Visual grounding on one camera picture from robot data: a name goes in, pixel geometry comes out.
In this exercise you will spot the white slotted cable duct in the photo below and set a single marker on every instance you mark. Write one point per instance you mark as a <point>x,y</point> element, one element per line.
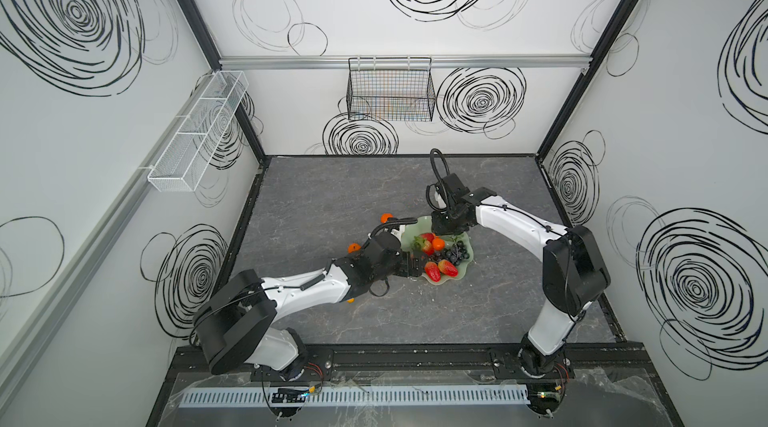
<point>349,396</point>

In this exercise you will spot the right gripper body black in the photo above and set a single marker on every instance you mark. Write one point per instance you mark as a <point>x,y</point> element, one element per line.
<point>450,224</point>

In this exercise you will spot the dark fake grape bunch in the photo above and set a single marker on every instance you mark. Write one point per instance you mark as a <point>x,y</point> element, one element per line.
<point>455,252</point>

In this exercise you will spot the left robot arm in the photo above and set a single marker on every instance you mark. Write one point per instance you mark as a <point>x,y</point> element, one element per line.
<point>235,326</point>

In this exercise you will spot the white mesh wall shelf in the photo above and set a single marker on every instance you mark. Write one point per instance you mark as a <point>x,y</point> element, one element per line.
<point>190,151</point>

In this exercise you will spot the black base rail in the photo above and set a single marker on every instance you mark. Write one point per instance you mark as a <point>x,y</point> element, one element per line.
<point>500,360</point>

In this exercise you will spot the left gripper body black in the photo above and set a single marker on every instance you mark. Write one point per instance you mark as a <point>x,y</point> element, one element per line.
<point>409,264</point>

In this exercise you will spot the black wire wall basket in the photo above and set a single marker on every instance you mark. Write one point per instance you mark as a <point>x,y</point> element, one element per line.
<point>390,88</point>

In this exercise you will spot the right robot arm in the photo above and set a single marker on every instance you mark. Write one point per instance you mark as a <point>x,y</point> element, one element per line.
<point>574,274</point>

